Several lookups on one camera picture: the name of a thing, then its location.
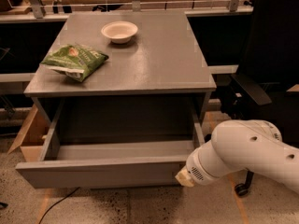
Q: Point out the foam-padded gripper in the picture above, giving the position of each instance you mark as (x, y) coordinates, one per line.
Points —
(195, 169)

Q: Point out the white paper bowl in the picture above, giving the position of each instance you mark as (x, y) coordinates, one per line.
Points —
(119, 32)

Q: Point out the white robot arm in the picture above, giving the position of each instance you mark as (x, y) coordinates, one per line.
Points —
(253, 145)

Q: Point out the brown cardboard box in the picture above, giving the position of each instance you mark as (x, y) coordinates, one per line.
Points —
(31, 136)

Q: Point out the black office chair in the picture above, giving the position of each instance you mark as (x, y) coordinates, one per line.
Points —
(269, 68)

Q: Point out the green chip bag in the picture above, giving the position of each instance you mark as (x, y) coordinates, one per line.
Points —
(75, 61)

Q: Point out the grey drawer cabinet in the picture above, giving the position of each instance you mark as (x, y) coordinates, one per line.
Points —
(161, 60)

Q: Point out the grey top drawer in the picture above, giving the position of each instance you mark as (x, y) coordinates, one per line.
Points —
(116, 143)

